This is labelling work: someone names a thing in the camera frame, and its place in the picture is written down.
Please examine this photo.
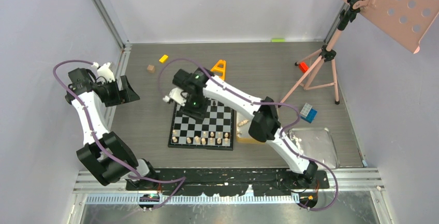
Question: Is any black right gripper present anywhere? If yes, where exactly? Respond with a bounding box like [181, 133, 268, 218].
[179, 93, 210, 124]

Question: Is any black white chess board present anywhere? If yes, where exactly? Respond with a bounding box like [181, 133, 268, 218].
[168, 100, 236, 151]

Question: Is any orange triangular plastic frame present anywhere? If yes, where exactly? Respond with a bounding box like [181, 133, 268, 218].
[210, 59, 227, 81]

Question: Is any gold tin box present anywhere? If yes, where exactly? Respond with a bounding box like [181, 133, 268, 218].
[236, 112, 264, 145]

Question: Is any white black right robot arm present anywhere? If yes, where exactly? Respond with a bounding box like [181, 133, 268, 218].
[163, 68, 318, 188]

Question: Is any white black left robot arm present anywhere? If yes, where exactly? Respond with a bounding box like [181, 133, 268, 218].
[65, 68, 159, 190]

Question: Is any small wooden cube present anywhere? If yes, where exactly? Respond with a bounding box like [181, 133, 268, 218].
[147, 65, 156, 73]

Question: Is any yellow rectangular block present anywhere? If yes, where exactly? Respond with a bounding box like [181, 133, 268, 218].
[159, 54, 169, 64]

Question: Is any blue box of bits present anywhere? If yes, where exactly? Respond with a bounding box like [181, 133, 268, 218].
[300, 103, 317, 123]

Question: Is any red block near stand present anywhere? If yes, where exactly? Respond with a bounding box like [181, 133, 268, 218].
[298, 62, 309, 73]

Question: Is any silver tin lid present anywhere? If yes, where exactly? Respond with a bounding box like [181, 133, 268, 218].
[288, 127, 340, 169]

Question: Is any pink music stand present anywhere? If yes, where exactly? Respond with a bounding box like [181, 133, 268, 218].
[281, 0, 438, 104]

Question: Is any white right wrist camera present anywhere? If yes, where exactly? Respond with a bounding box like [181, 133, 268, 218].
[163, 87, 187, 106]

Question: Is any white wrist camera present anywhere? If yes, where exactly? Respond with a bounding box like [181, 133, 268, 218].
[163, 87, 187, 106]
[91, 62, 115, 84]

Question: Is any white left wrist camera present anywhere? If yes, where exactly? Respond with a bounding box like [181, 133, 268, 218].
[91, 62, 115, 84]

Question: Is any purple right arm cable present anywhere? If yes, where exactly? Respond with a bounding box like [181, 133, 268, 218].
[157, 57, 340, 212]

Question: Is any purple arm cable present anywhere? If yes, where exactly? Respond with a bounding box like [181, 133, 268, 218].
[53, 60, 187, 211]
[157, 57, 340, 212]

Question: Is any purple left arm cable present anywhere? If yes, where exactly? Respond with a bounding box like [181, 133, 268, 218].
[53, 60, 187, 211]

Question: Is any green block at wall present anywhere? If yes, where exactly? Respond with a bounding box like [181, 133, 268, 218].
[270, 38, 285, 42]

